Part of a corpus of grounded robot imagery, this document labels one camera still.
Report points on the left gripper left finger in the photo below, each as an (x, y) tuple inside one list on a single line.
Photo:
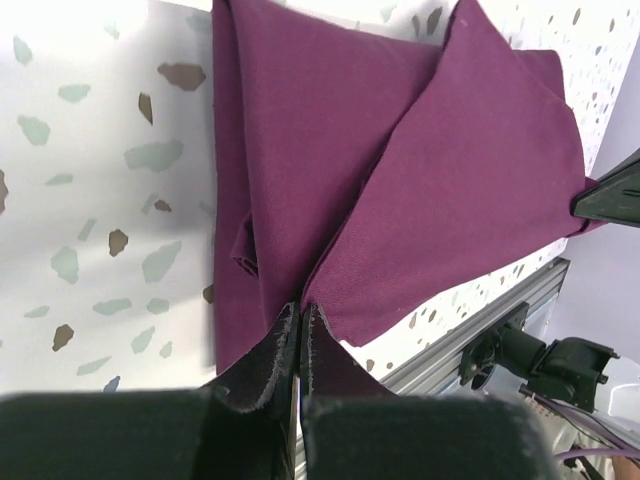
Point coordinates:
[(240, 425)]

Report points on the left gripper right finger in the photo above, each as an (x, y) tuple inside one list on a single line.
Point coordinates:
[(355, 428)]

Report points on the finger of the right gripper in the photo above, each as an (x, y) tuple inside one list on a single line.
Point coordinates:
[(615, 197)]

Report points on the purple cloth mat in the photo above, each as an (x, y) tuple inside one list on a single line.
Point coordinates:
[(368, 174)]

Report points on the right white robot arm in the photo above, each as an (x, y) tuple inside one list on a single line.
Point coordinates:
[(581, 373)]

